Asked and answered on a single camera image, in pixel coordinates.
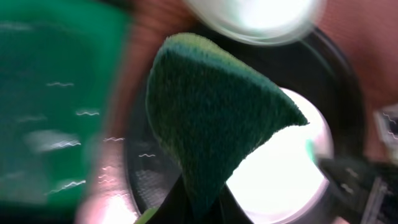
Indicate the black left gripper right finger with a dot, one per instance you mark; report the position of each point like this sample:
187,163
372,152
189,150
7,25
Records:
227,210

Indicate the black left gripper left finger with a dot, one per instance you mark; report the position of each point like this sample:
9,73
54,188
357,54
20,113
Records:
175,209

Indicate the white plate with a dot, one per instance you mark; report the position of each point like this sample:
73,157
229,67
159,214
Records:
280,181

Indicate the round black tray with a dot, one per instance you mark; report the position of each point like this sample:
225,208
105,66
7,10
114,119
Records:
313,70

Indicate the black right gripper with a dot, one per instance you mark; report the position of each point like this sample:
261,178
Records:
366,191

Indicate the rectangular black sponge tray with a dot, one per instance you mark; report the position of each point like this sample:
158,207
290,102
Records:
58,62

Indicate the green sponge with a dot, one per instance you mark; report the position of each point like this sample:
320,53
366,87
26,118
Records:
209,111

